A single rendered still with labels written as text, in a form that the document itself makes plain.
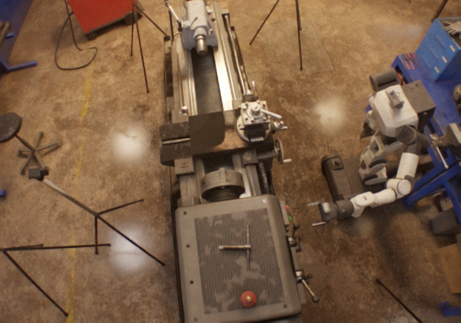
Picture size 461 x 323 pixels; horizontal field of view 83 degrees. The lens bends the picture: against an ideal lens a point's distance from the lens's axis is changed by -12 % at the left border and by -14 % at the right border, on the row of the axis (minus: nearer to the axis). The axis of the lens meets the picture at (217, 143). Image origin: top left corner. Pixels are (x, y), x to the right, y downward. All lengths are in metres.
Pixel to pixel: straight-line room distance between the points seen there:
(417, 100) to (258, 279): 1.29
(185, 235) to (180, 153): 0.82
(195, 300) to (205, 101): 1.62
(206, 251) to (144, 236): 1.56
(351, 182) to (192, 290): 1.94
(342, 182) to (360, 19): 2.68
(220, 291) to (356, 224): 1.87
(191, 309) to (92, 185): 2.15
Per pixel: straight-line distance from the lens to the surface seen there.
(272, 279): 1.34
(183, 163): 2.00
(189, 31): 2.45
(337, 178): 2.82
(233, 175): 1.60
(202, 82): 2.59
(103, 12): 4.50
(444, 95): 2.89
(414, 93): 1.91
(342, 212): 1.54
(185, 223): 1.39
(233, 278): 1.34
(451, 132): 2.38
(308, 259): 2.76
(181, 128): 2.16
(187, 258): 1.36
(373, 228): 3.00
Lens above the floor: 2.67
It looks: 61 degrees down
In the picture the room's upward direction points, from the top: 8 degrees counter-clockwise
